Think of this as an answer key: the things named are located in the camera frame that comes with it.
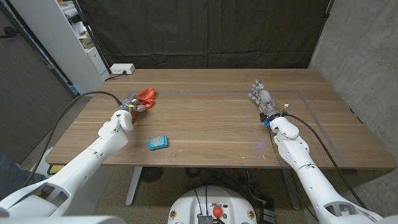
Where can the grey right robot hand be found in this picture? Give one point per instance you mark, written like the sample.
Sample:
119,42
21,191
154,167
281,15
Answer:
265,99

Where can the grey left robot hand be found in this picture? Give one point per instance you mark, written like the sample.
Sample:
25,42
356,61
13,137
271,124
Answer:
130,104

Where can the orange ribbon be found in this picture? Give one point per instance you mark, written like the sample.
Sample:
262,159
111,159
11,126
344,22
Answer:
148,95

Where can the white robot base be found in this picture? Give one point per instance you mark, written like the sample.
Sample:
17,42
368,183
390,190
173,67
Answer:
186,205

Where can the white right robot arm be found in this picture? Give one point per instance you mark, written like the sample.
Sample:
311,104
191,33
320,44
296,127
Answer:
311,177

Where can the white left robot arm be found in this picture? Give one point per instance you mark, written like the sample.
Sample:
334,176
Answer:
87,161

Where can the white power strip box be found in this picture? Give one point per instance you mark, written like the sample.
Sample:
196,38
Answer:
122,68

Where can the round black floor fan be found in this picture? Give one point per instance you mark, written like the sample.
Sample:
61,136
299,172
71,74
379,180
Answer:
151,174

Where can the black slanted stand pole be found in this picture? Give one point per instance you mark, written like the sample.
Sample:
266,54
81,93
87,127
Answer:
93,40

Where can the small cardboard box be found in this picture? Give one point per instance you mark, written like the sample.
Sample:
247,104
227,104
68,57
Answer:
86,42

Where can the grey metal table leg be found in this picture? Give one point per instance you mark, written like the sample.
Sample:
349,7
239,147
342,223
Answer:
290,193
133,186

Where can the black curtain backdrop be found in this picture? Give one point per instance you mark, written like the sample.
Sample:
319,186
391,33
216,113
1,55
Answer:
205,31

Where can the white shelf cabinet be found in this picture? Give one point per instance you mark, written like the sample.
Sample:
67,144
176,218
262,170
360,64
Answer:
59,40

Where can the yellow floor object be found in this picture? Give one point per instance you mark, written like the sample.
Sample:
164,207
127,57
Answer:
55,170

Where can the black floor power strip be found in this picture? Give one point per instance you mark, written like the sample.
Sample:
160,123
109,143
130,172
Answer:
267,215

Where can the red emergency stop button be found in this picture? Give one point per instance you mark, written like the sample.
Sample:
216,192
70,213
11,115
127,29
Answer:
217,211

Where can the person leg in jeans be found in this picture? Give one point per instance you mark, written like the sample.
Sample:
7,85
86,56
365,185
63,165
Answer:
15,180

